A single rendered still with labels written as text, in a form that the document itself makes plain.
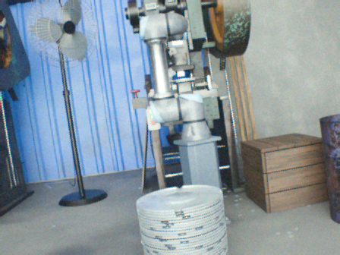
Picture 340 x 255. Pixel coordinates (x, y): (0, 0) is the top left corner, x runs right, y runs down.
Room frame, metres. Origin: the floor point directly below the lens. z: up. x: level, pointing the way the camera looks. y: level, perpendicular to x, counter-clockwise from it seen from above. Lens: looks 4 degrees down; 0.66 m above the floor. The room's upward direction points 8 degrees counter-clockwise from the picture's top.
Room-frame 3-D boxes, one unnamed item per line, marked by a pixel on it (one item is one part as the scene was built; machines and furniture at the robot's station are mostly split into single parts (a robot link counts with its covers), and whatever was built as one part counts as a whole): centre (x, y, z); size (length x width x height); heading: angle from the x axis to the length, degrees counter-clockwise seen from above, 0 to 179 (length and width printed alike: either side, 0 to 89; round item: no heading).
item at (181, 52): (2.57, -0.13, 1.04); 0.17 x 0.15 x 0.30; 2
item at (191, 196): (1.19, 0.00, 0.33); 0.29 x 0.29 x 0.01
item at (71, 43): (3.06, 0.79, 0.80); 1.24 x 0.65 x 1.59; 2
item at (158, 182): (2.75, 0.14, 0.45); 0.92 x 0.12 x 0.90; 2
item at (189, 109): (1.83, -0.12, 0.62); 0.13 x 0.12 x 0.14; 90
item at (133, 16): (2.63, 0.12, 1.31); 0.22 x 0.12 x 0.22; 2
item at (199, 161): (1.83, -0.13, 0.23); 0.19 x 0.19 x 0.45; 21
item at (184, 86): (2.44, -0.14, 0.72); 0.25 x 0.14 x 0.14; 2
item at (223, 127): (2.77, -0.39, 0.45); 0.92 x 0.12 x 0.90; 2
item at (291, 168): (2.03, -0.62, 0.18); 0.40 x 0.38 x 0.35; 4
